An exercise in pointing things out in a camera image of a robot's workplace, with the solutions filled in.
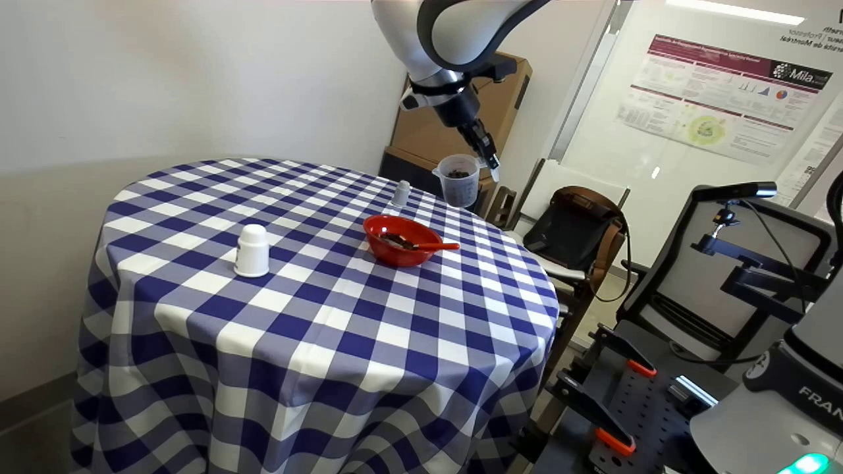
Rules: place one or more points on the white whiteboard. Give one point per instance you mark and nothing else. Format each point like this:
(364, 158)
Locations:
(641, 185)

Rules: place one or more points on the grey Franka robot base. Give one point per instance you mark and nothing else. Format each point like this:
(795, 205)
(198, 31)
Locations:
(774, 422)

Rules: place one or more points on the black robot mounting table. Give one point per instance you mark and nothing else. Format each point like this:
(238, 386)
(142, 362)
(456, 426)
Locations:
(654, 415)

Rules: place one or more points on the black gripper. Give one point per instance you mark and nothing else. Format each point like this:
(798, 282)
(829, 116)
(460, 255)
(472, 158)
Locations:
(462, 109)

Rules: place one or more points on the wooden chair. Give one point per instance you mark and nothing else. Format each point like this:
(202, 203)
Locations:
(607, 254)

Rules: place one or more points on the grey mesh office chair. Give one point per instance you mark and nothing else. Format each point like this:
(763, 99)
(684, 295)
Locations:
(686, 280)

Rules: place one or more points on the black camera stand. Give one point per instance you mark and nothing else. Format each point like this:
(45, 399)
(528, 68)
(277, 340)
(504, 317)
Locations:
(766, 280)

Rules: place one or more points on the large brown cardboard box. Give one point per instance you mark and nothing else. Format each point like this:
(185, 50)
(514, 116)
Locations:
(422, 133)

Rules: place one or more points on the dark brown beans pile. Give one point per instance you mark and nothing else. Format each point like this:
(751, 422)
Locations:
(460, 174)
(401, 238)

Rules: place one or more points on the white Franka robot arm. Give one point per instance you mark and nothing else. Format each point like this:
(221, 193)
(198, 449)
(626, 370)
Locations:
(456, 34)

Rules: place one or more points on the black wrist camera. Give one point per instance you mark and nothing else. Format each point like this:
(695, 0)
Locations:
(496, 67)

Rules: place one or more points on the red plastic bowl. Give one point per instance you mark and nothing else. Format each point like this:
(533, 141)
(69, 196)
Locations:
(387, 247)

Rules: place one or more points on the blue white checkered tablecloth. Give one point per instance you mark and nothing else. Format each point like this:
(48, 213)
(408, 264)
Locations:
(306, 332)

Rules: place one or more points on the clear plastic measuring jug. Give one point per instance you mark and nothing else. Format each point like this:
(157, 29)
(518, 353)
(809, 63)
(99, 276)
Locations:
(456, 191)

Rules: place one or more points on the printed research poster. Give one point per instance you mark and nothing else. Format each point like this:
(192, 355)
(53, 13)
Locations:
(729, 96)

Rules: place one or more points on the black bag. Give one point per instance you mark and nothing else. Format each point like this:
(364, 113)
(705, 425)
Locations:
(570, 233)

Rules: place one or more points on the small white bottle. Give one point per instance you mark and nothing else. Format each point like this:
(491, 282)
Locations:
(401, 196)

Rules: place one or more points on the white upturned plastic cup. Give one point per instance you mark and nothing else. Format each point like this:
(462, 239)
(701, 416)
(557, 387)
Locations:
(251, 254)

